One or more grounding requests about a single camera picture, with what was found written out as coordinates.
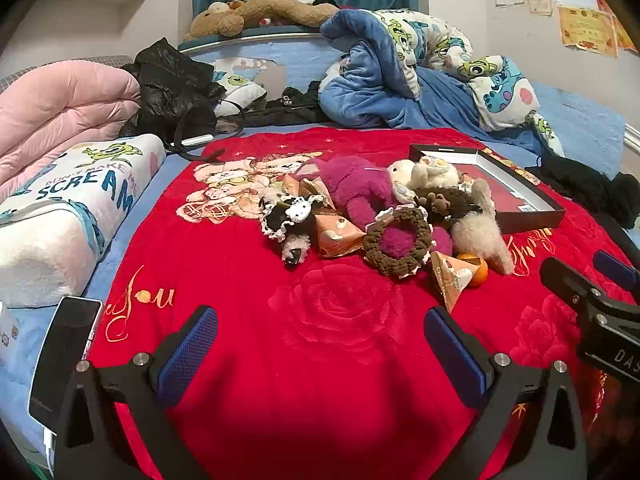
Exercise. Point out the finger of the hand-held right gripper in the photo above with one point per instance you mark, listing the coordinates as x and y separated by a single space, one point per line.
615 269
565 277

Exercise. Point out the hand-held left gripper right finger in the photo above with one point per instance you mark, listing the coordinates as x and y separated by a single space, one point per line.
457 360

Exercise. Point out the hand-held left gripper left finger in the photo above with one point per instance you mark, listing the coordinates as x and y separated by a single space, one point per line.
187 355

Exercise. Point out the tangerine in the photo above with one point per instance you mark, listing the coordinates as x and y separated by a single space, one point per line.
474 270

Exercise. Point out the beige furry hair clip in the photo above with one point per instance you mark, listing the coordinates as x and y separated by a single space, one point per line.
480 235

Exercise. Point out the black gift box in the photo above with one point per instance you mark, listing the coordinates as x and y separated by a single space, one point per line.
505 185

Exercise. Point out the brown furry hair clip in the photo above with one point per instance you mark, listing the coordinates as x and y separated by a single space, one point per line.
445 205

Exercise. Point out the black cloth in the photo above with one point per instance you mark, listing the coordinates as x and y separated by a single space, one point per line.
580 185

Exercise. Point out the red printed blanket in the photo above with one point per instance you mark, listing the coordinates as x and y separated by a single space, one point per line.
300 310

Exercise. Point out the black smartphone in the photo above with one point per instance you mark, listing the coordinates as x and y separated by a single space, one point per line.
65 355

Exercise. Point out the brown crochet scrunchie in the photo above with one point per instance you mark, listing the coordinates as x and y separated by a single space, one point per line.
372 255

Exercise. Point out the cream plush toy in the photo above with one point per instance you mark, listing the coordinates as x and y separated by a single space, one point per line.
415 172

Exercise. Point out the white printed pillow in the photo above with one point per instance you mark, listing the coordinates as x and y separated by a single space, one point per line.
65 210

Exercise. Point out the magenta plush toy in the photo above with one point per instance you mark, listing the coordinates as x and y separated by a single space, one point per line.
355 185

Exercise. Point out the white bar-shaped device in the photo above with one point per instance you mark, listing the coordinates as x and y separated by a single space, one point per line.
197 140

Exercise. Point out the orange certificate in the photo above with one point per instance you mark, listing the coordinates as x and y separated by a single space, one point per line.
602 1
625 35

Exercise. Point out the yellow certificate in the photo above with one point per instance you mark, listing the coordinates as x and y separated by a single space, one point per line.
587 30

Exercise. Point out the black lace garment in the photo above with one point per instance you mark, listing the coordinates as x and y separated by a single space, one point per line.
285 112

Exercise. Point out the black puffer jacket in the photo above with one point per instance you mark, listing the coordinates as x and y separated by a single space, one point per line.
170 90

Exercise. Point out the blue cartoon blanket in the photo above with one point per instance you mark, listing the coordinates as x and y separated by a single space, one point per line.
380 80

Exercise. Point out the small cartoon pillow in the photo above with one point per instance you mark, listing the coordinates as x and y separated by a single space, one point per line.
240 87

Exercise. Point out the pink quilt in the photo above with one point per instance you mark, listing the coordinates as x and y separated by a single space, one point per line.
55 105

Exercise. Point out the blue bed headboard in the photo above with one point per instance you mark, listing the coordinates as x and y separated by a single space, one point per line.
295 55

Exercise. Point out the brown teddy bear plush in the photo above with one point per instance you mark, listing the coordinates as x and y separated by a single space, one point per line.
270 12

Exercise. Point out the white bed frame rail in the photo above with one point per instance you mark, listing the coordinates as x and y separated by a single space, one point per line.
632 137

